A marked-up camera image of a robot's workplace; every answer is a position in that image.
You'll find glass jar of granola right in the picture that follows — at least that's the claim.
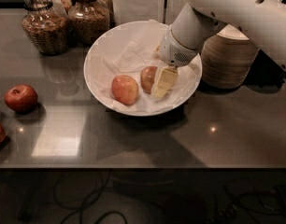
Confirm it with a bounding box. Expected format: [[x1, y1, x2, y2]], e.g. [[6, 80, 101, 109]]
[[68, 0, 110, 46]]

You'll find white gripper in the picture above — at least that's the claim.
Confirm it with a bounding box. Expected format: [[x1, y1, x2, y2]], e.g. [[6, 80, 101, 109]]
[[151, 26, 199, 98]]

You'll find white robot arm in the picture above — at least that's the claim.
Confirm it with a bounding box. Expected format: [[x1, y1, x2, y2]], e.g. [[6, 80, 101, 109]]
[[151, 0, 286, 98]]

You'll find front stack of paper bowls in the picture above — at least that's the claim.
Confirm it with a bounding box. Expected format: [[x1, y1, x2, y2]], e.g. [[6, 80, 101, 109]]
[[201, 25, 259, 90]]

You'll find yellow-red apple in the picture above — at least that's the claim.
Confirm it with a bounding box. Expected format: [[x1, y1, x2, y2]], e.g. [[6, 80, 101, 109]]
[[111, 75, 138, 105], [140, 66, 157, 93]]

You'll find glass jar of granola left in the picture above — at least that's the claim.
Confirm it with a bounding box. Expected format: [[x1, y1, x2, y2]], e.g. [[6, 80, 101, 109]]
[[21, 0, 68, 55]]

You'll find white bowl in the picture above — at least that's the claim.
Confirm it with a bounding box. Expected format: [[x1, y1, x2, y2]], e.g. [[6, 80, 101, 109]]
[[83, 20, 203, 117]]

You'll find black cable under table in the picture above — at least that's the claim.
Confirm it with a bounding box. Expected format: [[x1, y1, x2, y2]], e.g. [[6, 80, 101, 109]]
[[52, 169, 129, 224]]

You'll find glass jar of granola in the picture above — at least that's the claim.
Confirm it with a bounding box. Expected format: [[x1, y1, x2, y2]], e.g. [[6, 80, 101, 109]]
[[21, 0, 68, 55], [68, 0, 110, 46]]

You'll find red apple on table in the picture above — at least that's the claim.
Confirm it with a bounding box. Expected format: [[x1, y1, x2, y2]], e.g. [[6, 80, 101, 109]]
[[4, 84, 38, 113]]

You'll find white paper napkin liner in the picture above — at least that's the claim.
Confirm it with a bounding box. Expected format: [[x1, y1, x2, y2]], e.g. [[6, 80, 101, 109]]
[[86, 19, 201, 113]]

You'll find white box left rear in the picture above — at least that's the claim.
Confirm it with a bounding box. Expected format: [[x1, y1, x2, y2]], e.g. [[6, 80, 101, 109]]
[[113, 0, 164, 25]]

